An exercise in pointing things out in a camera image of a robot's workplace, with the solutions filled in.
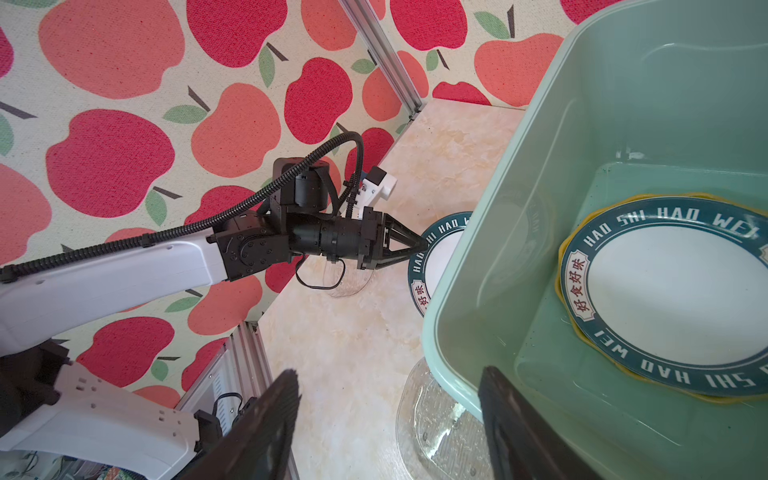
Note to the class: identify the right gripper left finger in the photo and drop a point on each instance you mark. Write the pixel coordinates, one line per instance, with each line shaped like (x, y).
(259, 444)

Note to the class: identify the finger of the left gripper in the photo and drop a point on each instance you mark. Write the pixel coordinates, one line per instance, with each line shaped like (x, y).
(397, 235)
(383, 257)

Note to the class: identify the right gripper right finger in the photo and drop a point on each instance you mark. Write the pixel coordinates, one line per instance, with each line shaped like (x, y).
(521, 444)

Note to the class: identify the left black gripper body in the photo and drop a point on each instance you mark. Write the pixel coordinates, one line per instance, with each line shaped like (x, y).
(308, 211)

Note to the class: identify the small green rim lettered plate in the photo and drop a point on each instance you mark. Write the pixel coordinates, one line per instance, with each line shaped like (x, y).
(425, 269)

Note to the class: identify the large green rim lettered plate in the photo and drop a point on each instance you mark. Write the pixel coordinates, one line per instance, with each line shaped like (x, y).
(672, 289)

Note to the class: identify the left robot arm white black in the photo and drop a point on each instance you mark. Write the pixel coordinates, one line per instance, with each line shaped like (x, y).
(51, 404)

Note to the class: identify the light green plastic bin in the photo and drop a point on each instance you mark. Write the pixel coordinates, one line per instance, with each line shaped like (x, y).
(641, 98)

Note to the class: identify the grey clear glass plate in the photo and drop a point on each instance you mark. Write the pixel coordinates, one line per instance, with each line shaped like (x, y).
(436, 436)

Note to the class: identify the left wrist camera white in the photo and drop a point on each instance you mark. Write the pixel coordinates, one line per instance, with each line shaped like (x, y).
(377, 185)

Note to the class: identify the front aluminium rail base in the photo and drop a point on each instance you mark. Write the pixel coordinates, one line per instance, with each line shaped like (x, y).
(238, 374)

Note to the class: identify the left aluminium frame post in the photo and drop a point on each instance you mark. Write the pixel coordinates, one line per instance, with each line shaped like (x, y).
(362, 15)

